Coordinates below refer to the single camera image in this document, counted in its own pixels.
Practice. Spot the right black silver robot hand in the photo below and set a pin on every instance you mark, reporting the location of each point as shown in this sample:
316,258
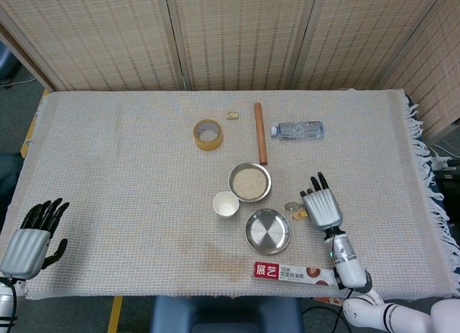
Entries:
323,209

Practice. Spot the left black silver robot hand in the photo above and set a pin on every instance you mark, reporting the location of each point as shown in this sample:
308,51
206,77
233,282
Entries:
25,254

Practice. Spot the yellow rubber chicken toy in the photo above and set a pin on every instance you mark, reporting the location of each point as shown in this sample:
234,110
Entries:
300,215

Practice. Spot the metal spoon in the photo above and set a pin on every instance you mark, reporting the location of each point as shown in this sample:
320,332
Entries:
292,206

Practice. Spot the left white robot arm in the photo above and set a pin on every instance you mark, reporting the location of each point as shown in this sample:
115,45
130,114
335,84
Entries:
4,297

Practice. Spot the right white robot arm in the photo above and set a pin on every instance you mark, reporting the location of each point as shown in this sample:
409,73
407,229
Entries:
350,268

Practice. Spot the steel dish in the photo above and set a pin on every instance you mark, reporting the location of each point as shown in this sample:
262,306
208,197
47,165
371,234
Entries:
267,232

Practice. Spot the steel bowl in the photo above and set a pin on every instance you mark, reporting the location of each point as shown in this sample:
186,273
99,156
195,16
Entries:
251,166

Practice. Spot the white paper cup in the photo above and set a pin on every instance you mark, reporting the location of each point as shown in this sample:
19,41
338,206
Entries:
225,205

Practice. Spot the red white baking paper box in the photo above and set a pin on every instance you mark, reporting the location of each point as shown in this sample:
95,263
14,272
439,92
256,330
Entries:
287,272

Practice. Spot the dark blue fabric seat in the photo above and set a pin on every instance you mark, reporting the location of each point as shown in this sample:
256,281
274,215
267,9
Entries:
7,174

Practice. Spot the clear plastic water bottle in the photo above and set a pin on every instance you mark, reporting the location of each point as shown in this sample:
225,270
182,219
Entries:
302,130

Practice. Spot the orange printed paper package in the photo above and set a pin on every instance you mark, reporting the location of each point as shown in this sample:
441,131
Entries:
328,300

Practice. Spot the wooden rolling pin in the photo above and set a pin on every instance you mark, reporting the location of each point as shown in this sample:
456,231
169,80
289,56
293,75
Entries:
260,131

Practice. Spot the white woven fringed tablecloth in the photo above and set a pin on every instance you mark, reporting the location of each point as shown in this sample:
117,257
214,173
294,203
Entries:
108,185

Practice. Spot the black box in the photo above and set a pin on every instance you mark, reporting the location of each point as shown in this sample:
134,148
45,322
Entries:
451,189

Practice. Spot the small wooden block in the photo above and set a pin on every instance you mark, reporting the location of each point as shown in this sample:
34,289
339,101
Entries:
232,115

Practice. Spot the yellow packing tape roll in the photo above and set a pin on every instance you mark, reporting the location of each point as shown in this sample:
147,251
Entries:
208,146

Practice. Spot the white power strip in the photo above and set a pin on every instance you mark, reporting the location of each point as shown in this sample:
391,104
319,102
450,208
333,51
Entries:
447,164

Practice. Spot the blue padded seat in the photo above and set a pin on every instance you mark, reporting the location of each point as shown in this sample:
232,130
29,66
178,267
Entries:
223,315

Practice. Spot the woven bamboo screen panel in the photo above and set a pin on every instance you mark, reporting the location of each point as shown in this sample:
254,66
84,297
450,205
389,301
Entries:
359,34
240,34
90,38
438,77

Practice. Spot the blue grey office chair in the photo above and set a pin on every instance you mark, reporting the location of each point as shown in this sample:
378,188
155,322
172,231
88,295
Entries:
5,63

